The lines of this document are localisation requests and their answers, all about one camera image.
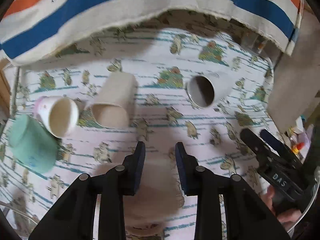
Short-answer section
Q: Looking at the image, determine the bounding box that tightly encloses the pink white handled mug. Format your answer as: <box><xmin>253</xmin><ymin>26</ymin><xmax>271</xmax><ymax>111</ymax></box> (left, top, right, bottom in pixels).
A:
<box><xmin>123</xmin><ymin>160</ymin><xmax>184</xmax><ymax>237</ymax></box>

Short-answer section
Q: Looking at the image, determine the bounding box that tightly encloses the mint green plastic cup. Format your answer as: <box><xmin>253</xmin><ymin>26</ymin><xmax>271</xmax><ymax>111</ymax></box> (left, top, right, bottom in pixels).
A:
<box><xmin>8</xmin><ymin>115</ymin><xmax>58</xmax><ymax>173</ymax></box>

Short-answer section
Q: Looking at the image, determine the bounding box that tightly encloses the white grey ceramic cup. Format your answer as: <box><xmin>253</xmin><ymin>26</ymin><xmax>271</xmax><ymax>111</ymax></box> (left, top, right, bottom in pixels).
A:
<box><xmin>186</xmin><ymin>72</ymin><xmax>235</xmax><ymax>108</ymax></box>

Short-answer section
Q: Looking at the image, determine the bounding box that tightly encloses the white cup pink base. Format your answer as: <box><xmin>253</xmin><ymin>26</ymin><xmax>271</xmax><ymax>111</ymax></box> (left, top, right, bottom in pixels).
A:
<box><xmin>34</xmin><ymin>96</ymin><xmax>79</xmax><ymax>138</ymax></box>

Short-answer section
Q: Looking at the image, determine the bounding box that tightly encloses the beige square tumbler cup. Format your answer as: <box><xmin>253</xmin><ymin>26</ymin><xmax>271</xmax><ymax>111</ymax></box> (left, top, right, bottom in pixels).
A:
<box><xmin>90</xmin><ymin>72</ymin><xmax>137</xmax><ymax>128</ymax></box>

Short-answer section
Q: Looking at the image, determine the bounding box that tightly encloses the person's hand on gripper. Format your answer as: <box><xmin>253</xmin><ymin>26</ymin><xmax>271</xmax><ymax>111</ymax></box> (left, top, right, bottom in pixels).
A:
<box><xmin>261</xmin><ymin>185</ymin><xmax>302</xmax><ymax>229</ymax></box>

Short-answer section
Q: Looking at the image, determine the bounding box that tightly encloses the wooden cabinet side panel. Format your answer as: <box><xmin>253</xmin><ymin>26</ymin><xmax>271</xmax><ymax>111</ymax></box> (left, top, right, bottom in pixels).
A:
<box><xmin>267</xmin><ymin>10</ymin><xmax>319</xmax><ymax>132</ymax></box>

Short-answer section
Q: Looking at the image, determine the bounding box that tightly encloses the cat print bed sheet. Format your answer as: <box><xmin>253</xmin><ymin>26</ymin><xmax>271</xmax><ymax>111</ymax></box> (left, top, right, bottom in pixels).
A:
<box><xmin>1</xmin><ymin>11</ymin><xmax>278</xmax><ymax>238</ymax></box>

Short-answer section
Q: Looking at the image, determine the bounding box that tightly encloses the striped Paris fabric cloth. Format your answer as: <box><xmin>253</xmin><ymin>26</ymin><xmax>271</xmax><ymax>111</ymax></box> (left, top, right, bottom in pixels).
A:
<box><xmin>1</xmin><ymin>0</ymin><xmax>303</xmax><ymax>66</ymax></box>

